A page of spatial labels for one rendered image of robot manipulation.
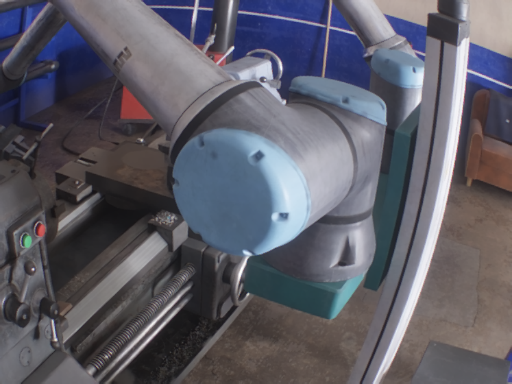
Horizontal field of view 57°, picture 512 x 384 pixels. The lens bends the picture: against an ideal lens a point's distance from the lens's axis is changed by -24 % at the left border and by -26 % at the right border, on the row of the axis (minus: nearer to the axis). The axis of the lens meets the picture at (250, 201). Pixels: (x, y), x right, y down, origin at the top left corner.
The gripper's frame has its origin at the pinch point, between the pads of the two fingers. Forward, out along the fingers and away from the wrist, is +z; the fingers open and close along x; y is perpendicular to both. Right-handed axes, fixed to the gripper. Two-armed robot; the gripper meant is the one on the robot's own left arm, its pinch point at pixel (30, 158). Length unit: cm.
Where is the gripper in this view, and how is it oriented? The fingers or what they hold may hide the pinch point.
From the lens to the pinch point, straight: 146.7
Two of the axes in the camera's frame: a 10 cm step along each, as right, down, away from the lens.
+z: 8.9, 4.4, 1.2
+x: 1.4, -5.2, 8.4
